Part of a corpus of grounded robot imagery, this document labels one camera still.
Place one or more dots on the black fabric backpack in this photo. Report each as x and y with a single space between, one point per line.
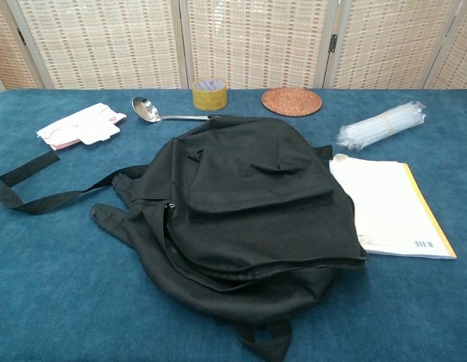
255 207

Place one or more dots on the white paper booklet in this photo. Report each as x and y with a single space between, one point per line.
391 203

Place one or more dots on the yellow tape roll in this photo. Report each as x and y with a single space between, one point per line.
208 96

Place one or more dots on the round woven rattan coaster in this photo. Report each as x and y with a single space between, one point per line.
291 102

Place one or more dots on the stainless steel ladle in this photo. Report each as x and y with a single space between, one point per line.
144 109

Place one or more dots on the bundle of clear wrapped straws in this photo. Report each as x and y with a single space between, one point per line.
380 124

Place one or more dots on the flattened white pink carton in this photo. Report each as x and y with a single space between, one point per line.
78 126

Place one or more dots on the woven folding screen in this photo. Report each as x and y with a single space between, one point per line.
105 37

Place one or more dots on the blue table cloth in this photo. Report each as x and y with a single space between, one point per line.
67 283

